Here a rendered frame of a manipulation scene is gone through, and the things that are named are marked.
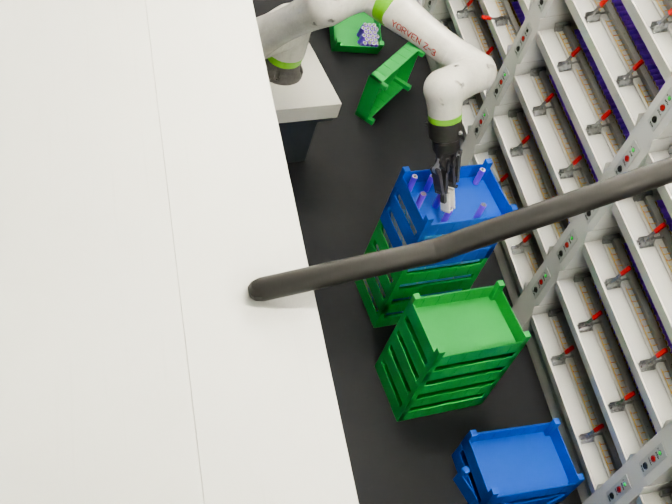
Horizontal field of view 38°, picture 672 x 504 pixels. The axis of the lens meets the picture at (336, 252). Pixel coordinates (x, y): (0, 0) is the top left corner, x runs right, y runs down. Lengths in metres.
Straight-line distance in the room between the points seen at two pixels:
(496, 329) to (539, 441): 0.38
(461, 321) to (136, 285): 1.97
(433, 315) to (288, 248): 1.84
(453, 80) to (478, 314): 0.73
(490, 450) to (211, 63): 1.98
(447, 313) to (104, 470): 2.08
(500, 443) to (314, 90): 1.29
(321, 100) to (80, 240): 2.33
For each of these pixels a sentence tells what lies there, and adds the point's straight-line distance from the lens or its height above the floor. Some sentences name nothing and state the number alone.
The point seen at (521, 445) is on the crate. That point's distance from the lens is 3.04.
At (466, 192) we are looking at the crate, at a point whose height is 0.48.
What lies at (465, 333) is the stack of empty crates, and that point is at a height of 0.32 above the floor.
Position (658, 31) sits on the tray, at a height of 1.13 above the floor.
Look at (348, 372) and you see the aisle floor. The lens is 3.07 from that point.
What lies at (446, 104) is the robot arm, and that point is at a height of 0.88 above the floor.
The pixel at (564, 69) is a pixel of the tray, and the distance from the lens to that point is 3.15.
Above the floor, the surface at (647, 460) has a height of 0.43.
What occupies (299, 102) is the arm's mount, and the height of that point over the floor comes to 0.34.
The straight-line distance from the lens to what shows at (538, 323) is 3.22.
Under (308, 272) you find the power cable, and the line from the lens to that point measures 0.98.
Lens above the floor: 2.53
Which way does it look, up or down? 50 degrees down
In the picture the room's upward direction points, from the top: 22 degrees clockwise
